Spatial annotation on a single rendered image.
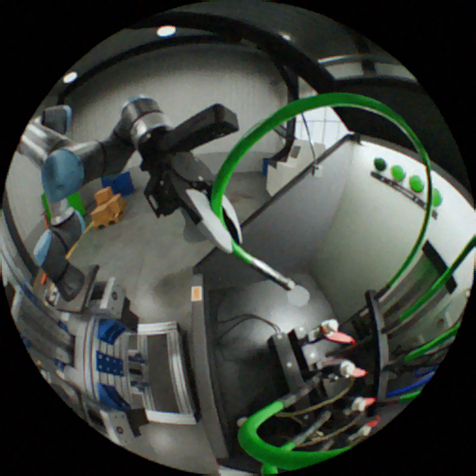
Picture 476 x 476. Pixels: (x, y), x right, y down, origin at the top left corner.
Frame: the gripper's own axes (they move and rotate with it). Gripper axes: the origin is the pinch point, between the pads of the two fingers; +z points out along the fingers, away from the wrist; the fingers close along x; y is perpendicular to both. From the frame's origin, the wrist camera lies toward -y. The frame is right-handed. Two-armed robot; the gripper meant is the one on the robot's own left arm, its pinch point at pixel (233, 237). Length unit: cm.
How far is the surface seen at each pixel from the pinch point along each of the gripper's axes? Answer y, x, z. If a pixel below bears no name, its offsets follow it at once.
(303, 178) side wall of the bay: -11.9, -26.4, -1.5
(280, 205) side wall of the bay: -2.3, -24.6, 1.3
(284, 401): -1.6, 13.1, 18.3
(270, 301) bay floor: 19.4, -23.7, 32.3
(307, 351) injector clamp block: 2.7, -2.0, 33.8
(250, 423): -2.1, 16.6, 12.3
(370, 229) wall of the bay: -23.4, -26.3, 21.3
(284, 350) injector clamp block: 7.2, -0.8, 29.9
